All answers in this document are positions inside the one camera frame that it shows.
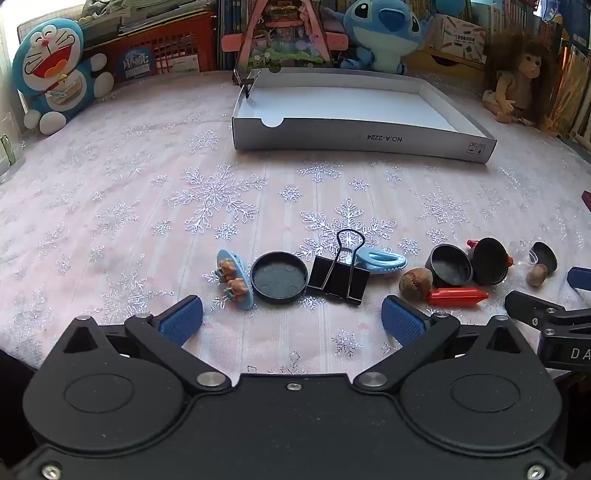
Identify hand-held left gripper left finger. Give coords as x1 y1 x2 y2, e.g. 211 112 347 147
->
60 295 232 394

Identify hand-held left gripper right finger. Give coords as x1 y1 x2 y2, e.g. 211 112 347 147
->
353 295 531 394

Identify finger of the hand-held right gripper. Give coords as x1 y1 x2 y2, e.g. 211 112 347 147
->
505 291 566 331
567 267 591 294

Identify brown acorn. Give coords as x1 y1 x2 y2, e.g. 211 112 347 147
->
398 268 435 301

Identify small black plastic cup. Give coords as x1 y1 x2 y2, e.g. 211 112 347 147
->
530 241 558 276

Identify red plastic stick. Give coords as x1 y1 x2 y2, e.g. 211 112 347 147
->
425 287 490 307
466 239 515 267

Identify black plastic cap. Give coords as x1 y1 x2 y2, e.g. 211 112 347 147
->
471 237 510 286
425 244 474 288

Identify plain blue hair clip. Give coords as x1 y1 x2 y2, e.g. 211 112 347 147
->
353 248 408 276

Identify blue bear hair clip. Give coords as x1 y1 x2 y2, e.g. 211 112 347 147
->
215 249 254 311

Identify large black binder clip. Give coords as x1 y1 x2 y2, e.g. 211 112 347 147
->
306 229 371 306

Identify black round lid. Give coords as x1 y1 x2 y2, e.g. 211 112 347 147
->
250 251 309 304

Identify white cardboard box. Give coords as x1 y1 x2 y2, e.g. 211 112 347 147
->
231 68 498 164

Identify pink snowflake tablecloth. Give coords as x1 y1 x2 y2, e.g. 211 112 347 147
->
0 69 591 374

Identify gold foil sheets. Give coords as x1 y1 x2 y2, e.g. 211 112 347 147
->
551 44 591 139

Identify brown-haired baby doll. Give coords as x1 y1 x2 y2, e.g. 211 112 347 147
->
482 28 571 137

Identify small black binder clip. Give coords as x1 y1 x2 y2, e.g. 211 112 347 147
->
233 67 262 100

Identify wooden drawer organizer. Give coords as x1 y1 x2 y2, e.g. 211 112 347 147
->
402 46 485 86

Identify white printed cardboard carton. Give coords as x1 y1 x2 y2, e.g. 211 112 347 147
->
425 14 488 65

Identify row of books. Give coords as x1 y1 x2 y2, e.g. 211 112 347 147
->
462 0 591 56

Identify red plastic crate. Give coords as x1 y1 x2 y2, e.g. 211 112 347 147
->
83 14 219 86

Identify blue robot cat plush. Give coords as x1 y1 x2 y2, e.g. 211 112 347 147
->
11 19 115 136

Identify pink triangular toy house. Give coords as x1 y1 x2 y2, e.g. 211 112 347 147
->
221 0 352 86

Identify blue alien plush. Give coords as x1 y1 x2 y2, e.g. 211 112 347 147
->
321 0 432 75

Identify row of blue booklets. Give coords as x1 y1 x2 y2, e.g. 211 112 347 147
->
217 0 259 73

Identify stack of papers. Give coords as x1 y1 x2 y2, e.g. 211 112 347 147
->
78 0 218 37

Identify white wire grid panel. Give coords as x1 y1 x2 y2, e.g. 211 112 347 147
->
17 7 88 42

